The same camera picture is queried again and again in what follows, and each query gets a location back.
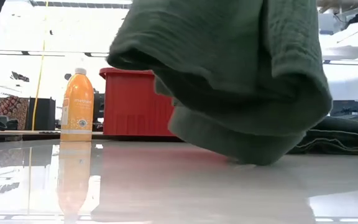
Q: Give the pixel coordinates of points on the dark green shirt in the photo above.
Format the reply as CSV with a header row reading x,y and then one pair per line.
x,y
228,62

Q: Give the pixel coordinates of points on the blue denim jeans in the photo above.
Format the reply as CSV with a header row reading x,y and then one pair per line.
x,y
340,133

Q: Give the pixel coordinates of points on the red plastic bin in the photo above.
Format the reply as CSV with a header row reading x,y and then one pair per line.
x,y
135,105

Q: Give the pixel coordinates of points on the orange spray bottle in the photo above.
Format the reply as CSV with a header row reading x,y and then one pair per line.
x,y
78,105

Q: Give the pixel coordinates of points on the black square box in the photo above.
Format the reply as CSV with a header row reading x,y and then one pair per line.
x,y
43,113

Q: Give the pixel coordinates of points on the red patterned cloth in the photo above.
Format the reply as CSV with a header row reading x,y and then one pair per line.
x,y
12,109

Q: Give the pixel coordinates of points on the black computer monitor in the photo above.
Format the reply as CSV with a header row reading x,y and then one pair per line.
x,y
346,107

